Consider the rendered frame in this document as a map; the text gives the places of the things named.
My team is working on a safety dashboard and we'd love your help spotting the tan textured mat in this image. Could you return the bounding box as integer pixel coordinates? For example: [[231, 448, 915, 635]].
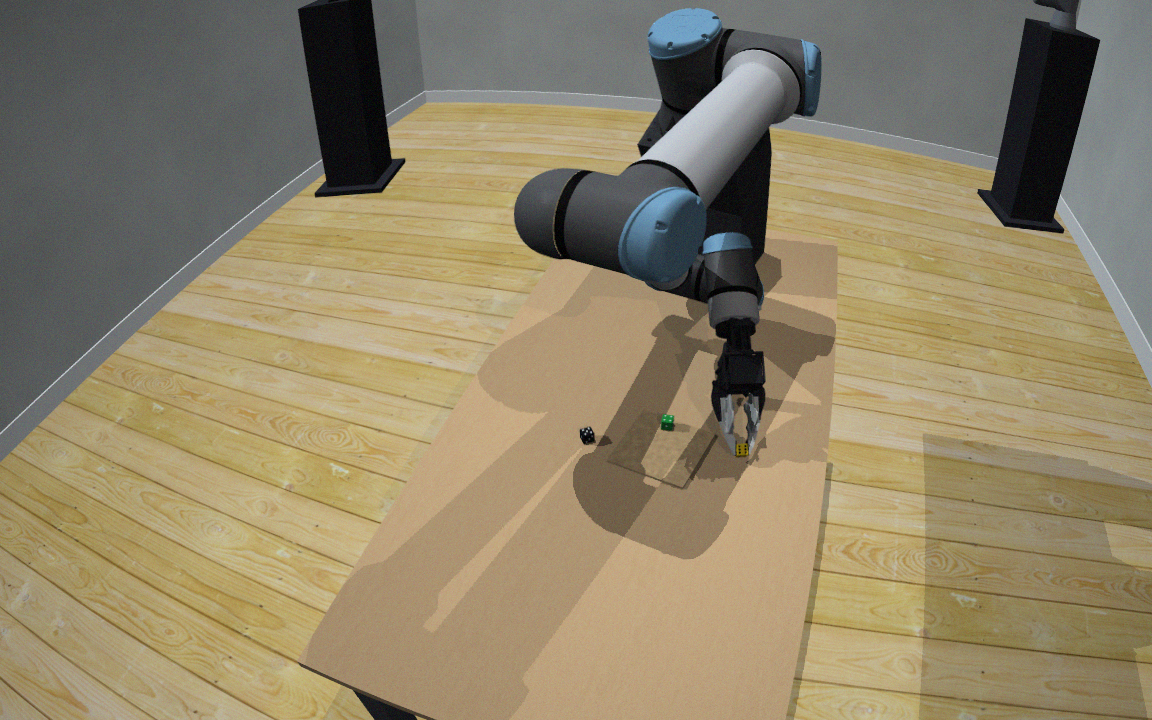
[[607, 410, 715, 488]]

